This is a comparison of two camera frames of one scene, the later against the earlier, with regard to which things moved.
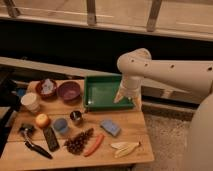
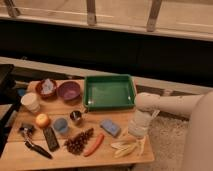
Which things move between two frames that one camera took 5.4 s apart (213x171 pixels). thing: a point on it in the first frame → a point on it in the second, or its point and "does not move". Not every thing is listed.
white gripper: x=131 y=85 → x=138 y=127
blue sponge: x=110 y=126 does not move
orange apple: x=42 y=120 does not move
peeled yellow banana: x=123 y=148 does not move
